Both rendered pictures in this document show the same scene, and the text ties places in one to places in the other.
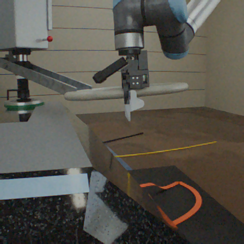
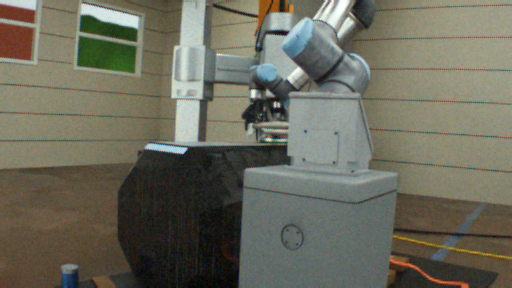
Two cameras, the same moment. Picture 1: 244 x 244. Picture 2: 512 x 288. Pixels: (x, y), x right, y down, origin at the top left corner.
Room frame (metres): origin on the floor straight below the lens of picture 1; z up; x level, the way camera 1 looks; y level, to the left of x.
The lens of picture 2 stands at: (-0.48, -1.89, 1.00)
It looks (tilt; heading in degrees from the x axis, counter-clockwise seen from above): 3 degrees down; 57
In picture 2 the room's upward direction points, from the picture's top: 3 degrees clockwise
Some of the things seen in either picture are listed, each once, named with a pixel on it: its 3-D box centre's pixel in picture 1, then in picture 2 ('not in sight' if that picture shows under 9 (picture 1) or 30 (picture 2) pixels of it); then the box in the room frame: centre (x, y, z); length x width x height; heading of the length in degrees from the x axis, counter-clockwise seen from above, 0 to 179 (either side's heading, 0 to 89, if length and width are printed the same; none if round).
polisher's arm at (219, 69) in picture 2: not in sight; (218, 69); (1.24, 1.21, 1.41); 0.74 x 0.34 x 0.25; 169
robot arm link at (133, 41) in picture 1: (129, 43); (257, 95); (0.80, -0.01, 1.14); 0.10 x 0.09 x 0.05; 179
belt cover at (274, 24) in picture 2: not in sight; (275, 37); (1.52, 0.86, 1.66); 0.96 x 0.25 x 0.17; 60
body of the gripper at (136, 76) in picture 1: (133, 69); (257, 111); (0.79, -0.03, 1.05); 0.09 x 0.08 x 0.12; 89
